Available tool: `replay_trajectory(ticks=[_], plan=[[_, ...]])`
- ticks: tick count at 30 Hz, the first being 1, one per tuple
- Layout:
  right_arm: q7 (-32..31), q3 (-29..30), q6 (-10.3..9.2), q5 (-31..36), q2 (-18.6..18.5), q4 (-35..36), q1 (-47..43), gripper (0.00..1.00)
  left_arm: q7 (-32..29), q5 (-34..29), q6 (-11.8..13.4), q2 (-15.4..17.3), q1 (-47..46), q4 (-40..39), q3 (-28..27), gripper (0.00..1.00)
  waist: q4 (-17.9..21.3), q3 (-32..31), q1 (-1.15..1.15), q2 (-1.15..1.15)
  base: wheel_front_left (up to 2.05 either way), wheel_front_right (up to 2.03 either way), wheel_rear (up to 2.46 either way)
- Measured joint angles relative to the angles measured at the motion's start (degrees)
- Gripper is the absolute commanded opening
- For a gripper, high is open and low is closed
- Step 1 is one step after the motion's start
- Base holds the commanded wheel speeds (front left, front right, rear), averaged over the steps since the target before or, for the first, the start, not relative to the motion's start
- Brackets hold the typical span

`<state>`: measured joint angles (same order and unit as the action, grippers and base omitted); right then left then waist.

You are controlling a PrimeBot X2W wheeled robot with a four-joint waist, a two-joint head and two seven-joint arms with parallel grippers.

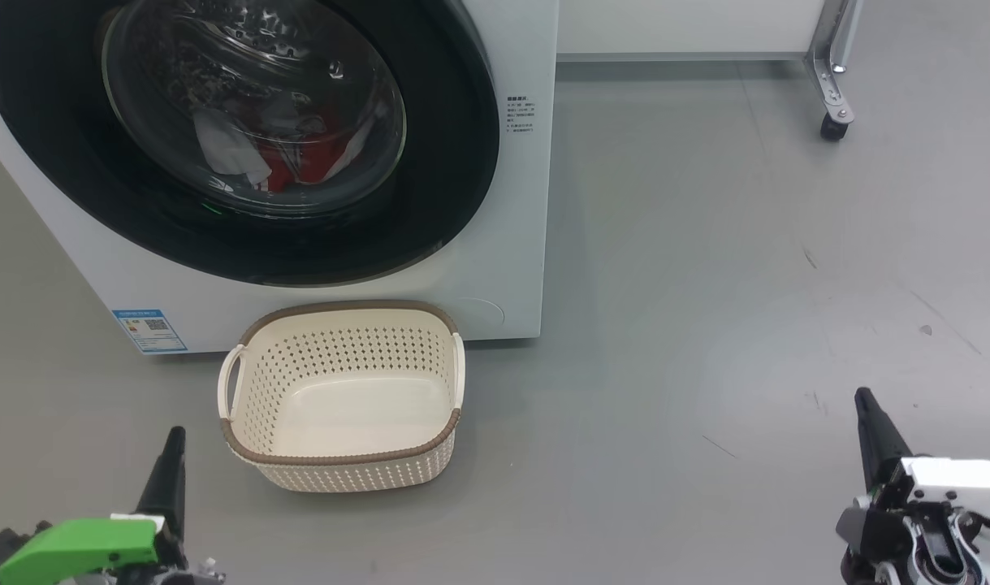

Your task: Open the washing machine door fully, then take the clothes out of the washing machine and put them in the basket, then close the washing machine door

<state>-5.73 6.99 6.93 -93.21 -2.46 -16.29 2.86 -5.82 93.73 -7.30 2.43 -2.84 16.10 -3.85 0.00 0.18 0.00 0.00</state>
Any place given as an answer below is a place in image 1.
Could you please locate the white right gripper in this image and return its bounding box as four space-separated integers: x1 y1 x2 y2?
836 388 990 585

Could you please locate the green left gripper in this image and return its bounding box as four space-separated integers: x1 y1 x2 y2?
0 427 227 585

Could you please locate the red and white garment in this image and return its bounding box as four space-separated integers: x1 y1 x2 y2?
192 96 367 196

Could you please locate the grey washing machine door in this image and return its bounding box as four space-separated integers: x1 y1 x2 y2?
0 0 501 287

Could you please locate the cream basket with brown rim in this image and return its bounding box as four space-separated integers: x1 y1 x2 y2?
217 301 466 494

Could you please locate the white front-load washing machine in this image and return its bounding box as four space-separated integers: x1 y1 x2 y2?
0 0 559 356

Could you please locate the blue energy label sticker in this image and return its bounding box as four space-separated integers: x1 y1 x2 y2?
111 308 188 355

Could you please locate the white partition panel on casters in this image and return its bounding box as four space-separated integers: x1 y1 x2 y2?
556 0 861 143

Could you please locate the black text sticker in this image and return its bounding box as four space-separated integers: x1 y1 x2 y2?
506 93 536 136

